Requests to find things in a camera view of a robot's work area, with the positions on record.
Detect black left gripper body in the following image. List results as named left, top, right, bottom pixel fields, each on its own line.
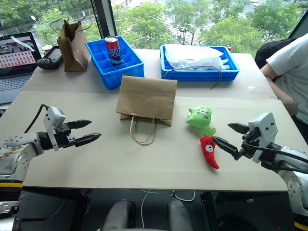
left=54, top=122, right=77, bottom=149

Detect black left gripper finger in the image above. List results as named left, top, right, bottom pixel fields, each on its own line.
left=72, top=133, right=102, bottom=148
left=67, top=119, right=92, bottom=129

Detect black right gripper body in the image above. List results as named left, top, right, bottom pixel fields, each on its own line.
left=238, top=127, right=262, bottom=159

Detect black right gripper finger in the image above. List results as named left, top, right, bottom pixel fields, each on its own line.
left=227, top=122, right=251, bottom=134
left=210, top=136, right=242, bottom=161

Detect flat brown paper bag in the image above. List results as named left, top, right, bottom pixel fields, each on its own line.
left=115, top=75, right=178, bottom=146

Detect standing brown paper bag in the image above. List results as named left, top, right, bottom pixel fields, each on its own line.
left=50, top=16, right=93, bottom=73

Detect red chili plush toy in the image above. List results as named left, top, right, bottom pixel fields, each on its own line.
left=199, top=127, right=220, bottom=170

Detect green plush toy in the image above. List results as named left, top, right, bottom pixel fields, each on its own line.
left=185, top=104, right=214, bottom=132

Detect blue divided plastic crate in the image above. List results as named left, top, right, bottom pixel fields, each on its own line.
left=85, top=36, right=145, bottom=90

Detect blue shallow plastic crate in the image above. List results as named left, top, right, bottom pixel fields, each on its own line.
left=160, top=44, right=241, bottom=82

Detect black handheld game console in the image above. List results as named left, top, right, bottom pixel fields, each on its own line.
left=36, top=45, right=64, bottom=70

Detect red and blue soda can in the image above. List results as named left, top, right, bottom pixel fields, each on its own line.
left=104, top=36, right=124, bottom=66

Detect grey rounded shape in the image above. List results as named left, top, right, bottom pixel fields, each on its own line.
left=167, top=199, right=193, bottom=231
left=102, top=199, right=136, bottom=231

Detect black backpack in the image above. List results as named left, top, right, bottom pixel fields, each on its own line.
left=254, top=38, right=297, bottom=70

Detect person in white shirt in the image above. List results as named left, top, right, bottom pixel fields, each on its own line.
left=266, top=32, right=308, bottom=145

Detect white plastic bags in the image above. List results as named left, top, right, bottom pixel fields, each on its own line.
left=165, top=44, right=229, bottom=71

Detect grey laptop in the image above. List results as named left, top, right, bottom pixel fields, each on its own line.
left=0, top=32, right=43, bottom=105

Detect black window pillar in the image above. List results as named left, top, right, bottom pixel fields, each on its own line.
left=90, top=0, right=118, bottom=37

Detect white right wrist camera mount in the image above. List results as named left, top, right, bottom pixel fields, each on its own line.
left=247, top=112, right=276, bottom=164

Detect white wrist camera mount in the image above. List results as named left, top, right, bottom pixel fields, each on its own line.
left=247, top=112, right=276, bottom=164
left=42, top=105, right=66, bottom=152

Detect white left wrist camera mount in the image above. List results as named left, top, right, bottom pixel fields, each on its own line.
left=42, top=105, right=66, bottom=152

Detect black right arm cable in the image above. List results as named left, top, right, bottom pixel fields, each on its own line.
left=244, top=141, right=308, bottom=164

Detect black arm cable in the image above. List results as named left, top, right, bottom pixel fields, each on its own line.
left=244, top=141, right=308, bottom=164
left=23, top=103, right=50, bottom=134

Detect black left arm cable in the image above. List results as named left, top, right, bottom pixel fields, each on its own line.
left=23, top=103, right=50, bottom=134

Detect thin white cable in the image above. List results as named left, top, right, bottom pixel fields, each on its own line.
left=140, top=190, right=158, bottom=229
left=172, top=190, right=196, bottom=203

